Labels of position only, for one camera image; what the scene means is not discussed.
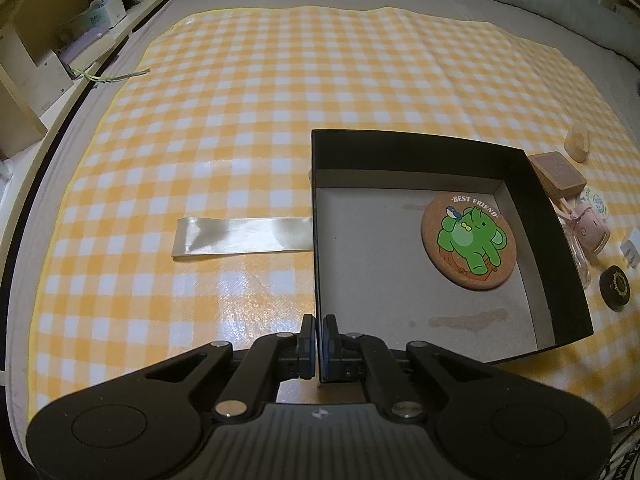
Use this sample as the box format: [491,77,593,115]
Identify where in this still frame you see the black cardboard box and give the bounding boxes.
[311,129,593,363]

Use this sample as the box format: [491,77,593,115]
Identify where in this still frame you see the square brown cork coaster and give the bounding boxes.
[529,151,587,200]

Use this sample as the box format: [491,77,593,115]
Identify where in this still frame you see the black round tin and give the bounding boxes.
[599,266,630,311]

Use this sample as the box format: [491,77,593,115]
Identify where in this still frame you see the white charger plug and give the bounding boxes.
[620,228,640,268]

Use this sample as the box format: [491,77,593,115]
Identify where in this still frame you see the oval wooden box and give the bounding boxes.
[564,122,590,164]

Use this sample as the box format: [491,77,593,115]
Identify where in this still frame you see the clear plastic bead box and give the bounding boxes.
[561,222,591,289]

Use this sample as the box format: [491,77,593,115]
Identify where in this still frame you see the silver tape strip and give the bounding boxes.
[171,217,314,259]

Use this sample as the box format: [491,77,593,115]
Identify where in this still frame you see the yellow white checkered mat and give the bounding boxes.
[27,6,639,414]

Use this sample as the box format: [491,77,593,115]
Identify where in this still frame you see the round green elephant coaster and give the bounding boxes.
[421,192,518,290]

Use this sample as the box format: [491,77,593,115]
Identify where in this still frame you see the pink mini handheld fan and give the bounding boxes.
[553,198,611,256]

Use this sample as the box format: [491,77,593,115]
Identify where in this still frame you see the round white green sticker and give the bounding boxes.
[579,185,608,220]

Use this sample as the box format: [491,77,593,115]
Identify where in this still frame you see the purple notebook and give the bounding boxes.
[58,26,111,65]

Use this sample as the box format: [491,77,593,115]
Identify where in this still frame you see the white tissue box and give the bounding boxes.
[58,0,126,44]

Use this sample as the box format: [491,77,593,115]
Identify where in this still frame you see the wooden bedside shelf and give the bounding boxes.
[1,0,165,158]

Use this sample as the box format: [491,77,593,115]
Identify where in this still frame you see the green string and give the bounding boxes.
[69,63,151,85]

